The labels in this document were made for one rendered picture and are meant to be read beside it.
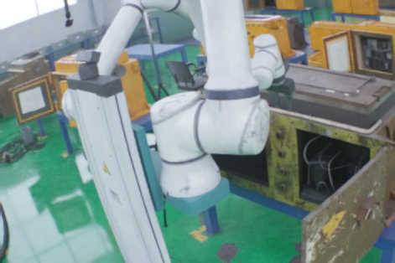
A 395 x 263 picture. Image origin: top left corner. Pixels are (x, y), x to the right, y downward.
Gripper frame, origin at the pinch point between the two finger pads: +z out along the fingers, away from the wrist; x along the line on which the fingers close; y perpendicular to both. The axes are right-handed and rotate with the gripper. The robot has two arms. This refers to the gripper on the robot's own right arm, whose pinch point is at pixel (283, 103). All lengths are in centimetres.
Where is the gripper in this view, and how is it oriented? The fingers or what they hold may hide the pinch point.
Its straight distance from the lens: 168.8
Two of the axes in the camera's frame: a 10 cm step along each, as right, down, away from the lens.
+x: 7.6, 2.3, -6.1
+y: -5.5, 7.2, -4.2
